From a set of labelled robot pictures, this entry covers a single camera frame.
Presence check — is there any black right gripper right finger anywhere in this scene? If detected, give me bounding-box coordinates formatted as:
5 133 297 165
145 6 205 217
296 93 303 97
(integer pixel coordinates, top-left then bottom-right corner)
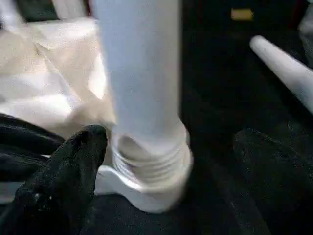
232 128 313 235

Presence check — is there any black table mat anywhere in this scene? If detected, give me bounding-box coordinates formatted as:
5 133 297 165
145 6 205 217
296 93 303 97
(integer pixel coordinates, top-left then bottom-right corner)
0 0 313 235

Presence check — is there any white plastic table leg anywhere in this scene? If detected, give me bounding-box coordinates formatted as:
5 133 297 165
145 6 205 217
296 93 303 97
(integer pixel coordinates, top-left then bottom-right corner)
94 0 190 183
249 35 313 115

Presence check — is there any small brown label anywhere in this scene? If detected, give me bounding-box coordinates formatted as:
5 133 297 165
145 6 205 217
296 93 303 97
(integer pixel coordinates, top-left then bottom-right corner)
231 8 254 21

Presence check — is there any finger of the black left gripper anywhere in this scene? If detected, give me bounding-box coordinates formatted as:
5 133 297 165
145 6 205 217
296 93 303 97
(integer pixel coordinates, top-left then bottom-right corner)
0 153 48 182
0 115 66 154

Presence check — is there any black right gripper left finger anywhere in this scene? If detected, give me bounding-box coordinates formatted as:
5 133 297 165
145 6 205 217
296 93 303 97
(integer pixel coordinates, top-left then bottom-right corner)
0 124 109 235

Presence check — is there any white plastic table top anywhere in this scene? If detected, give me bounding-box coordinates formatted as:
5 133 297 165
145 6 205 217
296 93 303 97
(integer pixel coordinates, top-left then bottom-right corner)
0 17 195 213

